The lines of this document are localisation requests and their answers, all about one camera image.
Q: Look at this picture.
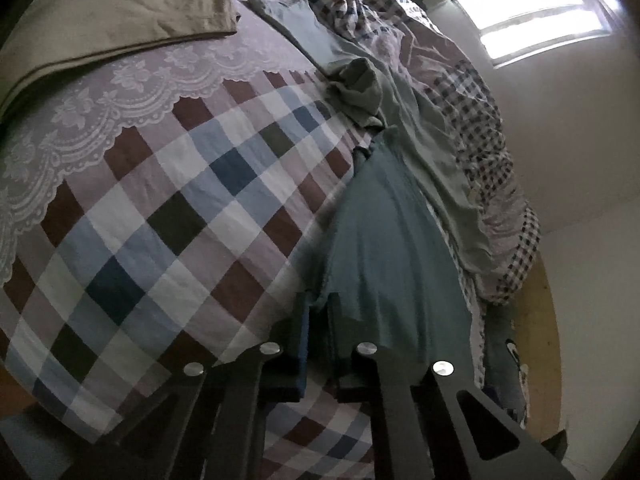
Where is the checkered quilt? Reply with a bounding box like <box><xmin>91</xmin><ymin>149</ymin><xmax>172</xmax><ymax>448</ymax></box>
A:
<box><xmin>280</xmin><ymin>0</ymin><xmax>544</xmax><ymax>307</ymax></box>

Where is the beige folded cloth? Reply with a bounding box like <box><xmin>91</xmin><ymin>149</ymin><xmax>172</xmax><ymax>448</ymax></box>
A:
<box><xmin>0</xmin><ymin>0</ymin><xmax>239</xmax><ymax>122</ymax></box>

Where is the teal plush pillow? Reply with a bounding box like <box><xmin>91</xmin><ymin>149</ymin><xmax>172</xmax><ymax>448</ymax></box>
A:
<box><xmin>484</xmin><ymin>305</ymin><xmax>532</xmax><ymax>421</ymax></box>

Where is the window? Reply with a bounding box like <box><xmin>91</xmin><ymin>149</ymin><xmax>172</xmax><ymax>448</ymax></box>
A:
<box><xmin>415</xmin><ymin>0</ymin><xmax>617</xmax><ymax>69</ymax></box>

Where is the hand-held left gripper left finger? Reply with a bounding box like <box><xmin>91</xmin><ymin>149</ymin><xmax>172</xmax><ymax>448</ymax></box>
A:
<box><xmin>60</xmin><ymin>291</ymin><xmax>312</xmax><ymax>480</ymax></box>

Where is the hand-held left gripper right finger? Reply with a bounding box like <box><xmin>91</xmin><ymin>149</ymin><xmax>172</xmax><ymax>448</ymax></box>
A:
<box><xmin>325</xmin><ymin>293</ymin><xmax>576</xmax><ymax>480</ymax></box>

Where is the dark teal shirt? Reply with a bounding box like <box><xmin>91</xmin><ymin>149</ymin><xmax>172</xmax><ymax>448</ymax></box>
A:
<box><xmin>310</xmin><ymin>130</ymin><xmax>477</xmax><ymax>361</ymax></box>

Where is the checkered bed sheet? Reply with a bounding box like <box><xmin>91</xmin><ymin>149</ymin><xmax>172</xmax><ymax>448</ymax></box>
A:
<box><xmin>0</xmin><ymin>0</ymin><xmax>488</xmax><ymax>480</ymax></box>

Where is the light green sweatshirt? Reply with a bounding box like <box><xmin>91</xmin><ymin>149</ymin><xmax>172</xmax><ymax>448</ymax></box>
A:
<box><xmin>247</xmin><ymin>0</ymin><xmax>496</xmax><ymax>274</ymax></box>

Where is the wooden headboard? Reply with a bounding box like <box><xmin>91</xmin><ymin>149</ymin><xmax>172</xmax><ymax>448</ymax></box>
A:
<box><xmin>510</xmin><ymin>255</ymin><xmax>567</xmax><ymax>441</ymax></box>

